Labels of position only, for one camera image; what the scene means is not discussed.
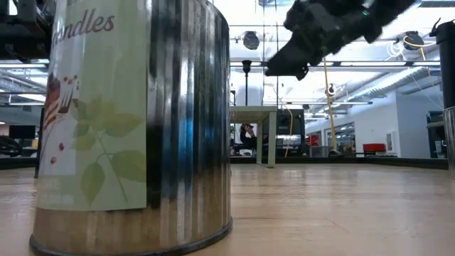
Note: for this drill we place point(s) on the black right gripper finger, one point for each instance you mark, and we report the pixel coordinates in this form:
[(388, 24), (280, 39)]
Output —
[(284, 62), (302, 73)]

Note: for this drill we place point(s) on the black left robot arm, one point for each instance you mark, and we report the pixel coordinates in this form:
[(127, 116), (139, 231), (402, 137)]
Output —
[(25, 28)]

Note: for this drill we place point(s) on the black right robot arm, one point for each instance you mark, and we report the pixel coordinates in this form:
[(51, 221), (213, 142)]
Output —
[(394, 9)]

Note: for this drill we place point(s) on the black candle stick holder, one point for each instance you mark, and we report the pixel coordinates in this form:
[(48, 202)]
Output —
[(246, 81)]

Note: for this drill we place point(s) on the small black hanging reel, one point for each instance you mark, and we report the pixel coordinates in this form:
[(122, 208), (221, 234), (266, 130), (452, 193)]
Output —
[(330, 89)]

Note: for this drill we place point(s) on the yellow hanging pole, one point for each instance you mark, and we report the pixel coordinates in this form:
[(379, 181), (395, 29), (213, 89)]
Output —
[(330, 106)]

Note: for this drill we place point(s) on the black display screen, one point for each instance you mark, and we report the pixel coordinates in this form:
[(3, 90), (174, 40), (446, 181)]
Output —
[(298, 124)]

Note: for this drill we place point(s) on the pale green metal riser shelf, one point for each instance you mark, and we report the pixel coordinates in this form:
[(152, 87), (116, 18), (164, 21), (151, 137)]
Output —
[(252, 113)]

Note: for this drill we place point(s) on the red furniture piece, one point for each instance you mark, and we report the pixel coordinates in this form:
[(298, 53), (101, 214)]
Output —
[(313, 139)]

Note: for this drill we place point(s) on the person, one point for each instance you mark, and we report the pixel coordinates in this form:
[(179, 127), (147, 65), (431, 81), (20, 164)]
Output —
[(248, 137)]

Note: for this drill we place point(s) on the red couch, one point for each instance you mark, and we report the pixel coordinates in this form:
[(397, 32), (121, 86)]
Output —
[(374, 147)]

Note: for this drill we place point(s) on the wide black cylinder holder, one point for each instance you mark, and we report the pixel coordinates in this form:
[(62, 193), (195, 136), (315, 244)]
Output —
[(448, 64)]

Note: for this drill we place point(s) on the black computer monitor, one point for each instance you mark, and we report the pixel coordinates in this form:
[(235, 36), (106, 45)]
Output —
[(22, 131)]

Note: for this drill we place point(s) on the black table edge rail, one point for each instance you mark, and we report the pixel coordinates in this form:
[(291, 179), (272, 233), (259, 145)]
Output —
[(337, 163)]

